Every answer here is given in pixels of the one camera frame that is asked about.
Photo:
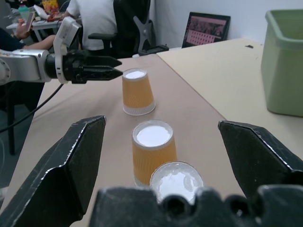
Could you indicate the black office chair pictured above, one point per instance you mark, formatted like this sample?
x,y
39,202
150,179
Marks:
x,y
127,26

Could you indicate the green plastic bin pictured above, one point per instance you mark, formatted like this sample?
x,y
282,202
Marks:
x,y
284,71

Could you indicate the person's hand holding phone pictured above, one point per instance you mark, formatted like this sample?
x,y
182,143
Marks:
x,y
21,30

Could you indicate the black flat device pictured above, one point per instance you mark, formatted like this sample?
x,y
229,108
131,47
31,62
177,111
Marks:
x,y
154,49

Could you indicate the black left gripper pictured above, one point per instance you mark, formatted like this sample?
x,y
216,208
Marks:
x,y
72,67

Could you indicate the small dark scrap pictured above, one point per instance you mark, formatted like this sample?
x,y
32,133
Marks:
x,y
249,46

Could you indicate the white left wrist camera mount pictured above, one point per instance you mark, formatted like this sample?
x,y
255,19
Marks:
x,y
67,30

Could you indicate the black table leg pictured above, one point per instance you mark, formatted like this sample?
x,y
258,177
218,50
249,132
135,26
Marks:
x,y
11,130

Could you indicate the person in white shirt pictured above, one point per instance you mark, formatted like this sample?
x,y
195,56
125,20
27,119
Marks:
x,y
94,21

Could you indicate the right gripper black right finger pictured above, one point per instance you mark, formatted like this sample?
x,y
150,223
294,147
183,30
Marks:
x,y
255,156

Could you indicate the white cluttered desk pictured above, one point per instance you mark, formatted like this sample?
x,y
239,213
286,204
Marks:
x,y
45,22

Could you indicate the teal drink bottle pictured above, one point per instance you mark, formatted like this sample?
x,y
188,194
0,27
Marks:
x,y
23,11

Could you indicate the orange paper cup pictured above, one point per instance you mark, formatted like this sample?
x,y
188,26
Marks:
x,y
176,179
137,94
152,151

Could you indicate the pink smartphone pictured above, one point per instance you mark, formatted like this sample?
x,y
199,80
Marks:
x,y
29,22

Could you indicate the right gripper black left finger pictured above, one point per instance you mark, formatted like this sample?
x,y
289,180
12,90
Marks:
x,y
59,179

